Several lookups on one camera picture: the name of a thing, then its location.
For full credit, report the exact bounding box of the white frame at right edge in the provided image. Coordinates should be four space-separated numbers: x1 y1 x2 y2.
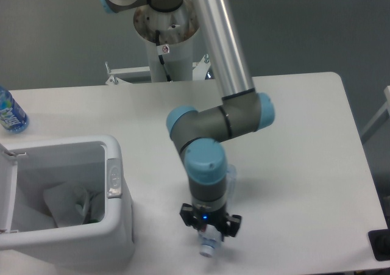
360 86 389 144

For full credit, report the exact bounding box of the blue labelled water bottle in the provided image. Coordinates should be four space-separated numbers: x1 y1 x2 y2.
1 87 29 134

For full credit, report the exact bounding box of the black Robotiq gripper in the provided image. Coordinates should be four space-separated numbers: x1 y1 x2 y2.
179 199 242 241

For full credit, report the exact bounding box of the clear crushed plastic bottle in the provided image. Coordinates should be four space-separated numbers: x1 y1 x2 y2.
198 164 237 258

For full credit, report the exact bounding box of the white tissue paper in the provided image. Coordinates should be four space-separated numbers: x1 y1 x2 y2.
43 182 105 227

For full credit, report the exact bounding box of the white plastic trash can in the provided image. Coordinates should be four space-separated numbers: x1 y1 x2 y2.
1 135 135 266

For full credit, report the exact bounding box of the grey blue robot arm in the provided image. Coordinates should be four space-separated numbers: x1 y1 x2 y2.
100 0 275 241

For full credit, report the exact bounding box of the black cable on pedestal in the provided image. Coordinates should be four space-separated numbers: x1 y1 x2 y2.
155 29 172 82

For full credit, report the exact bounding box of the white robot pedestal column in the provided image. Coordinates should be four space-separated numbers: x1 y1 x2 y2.
133 0 199 82

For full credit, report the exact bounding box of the black device at table edge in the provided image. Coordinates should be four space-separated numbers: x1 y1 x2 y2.
368 229 389 262

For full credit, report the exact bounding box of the white pedestal base frame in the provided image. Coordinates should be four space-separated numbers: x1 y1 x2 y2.
105 54 215 85

